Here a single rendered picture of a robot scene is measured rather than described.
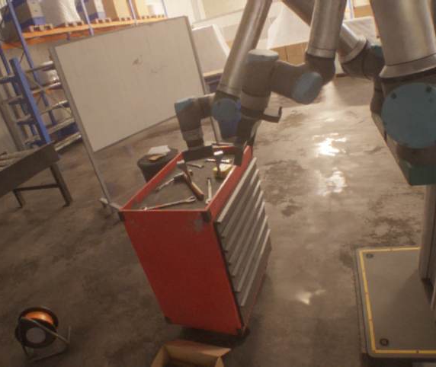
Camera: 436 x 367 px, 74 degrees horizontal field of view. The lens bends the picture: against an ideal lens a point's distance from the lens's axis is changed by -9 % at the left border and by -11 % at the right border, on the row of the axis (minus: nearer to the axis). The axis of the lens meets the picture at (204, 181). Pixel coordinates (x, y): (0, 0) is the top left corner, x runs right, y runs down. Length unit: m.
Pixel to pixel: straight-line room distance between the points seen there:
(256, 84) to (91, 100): 2.87
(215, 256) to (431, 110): 1.01
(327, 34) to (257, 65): 0.21
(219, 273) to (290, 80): 0.93
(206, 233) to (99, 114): 2.58
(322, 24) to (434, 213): 0.97
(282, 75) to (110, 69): 3.04
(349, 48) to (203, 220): 0.94
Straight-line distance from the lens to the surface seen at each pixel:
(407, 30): 0.74
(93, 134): 3.64
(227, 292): 1.54
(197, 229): 1.34
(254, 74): 0.91
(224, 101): 1.12
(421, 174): 0.97
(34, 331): 2.32
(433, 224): 1.61
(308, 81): 0.85
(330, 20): 0.95
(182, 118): 1.26
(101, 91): 3.70
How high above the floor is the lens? 1.55
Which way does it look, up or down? 24 degrees down
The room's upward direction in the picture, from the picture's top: 15 degrees counter-clockwise
